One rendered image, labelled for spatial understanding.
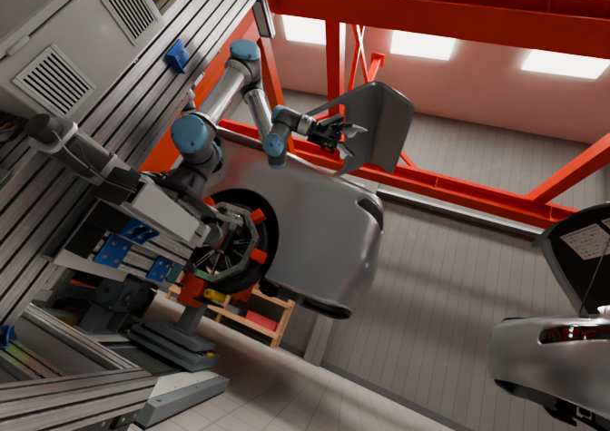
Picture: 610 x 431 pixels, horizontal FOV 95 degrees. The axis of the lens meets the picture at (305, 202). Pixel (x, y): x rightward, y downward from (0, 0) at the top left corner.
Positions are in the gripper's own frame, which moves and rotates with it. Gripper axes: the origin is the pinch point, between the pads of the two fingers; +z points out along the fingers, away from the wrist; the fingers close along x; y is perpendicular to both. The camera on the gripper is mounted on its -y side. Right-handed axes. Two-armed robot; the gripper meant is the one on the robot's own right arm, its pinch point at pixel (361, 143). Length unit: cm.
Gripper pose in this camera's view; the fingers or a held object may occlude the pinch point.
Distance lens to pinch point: 110.2
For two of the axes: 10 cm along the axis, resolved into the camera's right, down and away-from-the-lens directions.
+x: 1.4, -4.7, -8.7
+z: 9.2, 3.8, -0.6
